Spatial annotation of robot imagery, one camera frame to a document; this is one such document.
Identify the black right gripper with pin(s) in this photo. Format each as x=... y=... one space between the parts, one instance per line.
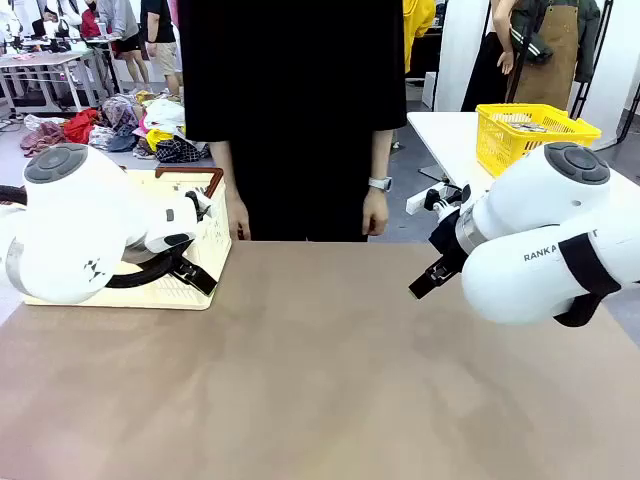
x=450 y=240

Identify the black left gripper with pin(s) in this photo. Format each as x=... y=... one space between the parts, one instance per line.
x=150 y=275

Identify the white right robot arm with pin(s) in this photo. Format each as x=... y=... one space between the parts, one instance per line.
x=540 y=240

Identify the person's right forearm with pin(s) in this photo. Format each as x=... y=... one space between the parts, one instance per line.
x=225 y=170

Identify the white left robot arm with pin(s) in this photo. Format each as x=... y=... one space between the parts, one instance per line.
x=75 y=225

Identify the person's left forearm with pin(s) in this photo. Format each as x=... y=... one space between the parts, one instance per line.
x=382 y=155

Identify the cream plastic shopping basket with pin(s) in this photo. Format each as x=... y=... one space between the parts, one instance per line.
x=217 y=235

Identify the yellow plastic basket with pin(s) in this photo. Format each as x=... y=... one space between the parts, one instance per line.
x=505 y=145

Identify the person's right hand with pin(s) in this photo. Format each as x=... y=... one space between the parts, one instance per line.
x=241 y=220

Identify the person's left hand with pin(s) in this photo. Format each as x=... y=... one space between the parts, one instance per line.
x=375 y=212

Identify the white wrist watch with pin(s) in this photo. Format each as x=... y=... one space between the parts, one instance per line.
x=380 y=183

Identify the white side table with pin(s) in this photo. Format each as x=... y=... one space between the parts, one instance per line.
x=450 y=140

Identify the pile of colourful clothes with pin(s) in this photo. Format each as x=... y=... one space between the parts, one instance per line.
x=125 y=125

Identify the person in black shirt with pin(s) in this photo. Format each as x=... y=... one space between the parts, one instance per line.
x=295 y=100

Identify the black hanging garment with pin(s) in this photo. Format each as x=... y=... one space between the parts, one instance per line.
x=487 y=75

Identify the white partition panel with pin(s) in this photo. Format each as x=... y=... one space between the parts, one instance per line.
x=462 y=50

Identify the brown apron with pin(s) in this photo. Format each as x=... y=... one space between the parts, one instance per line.
x=547 y=65

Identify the yellow hanging garment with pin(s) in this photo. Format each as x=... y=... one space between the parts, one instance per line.
x=415 y=30

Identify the mannequin in dark striped jacket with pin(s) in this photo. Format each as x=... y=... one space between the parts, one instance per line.
x=530 y=45

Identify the bystander in black tee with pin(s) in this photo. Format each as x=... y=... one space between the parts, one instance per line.
x=160 y=30

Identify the black tripod stand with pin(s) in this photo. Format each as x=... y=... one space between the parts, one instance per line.
x=587 y=75

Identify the bystander in grey top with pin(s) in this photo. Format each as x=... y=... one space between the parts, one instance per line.
x=125 y=30

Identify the grey workbench table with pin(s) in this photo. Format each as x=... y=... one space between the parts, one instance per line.
x=45 y=58

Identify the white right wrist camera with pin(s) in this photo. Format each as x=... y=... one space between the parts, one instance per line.
x=425 y=199

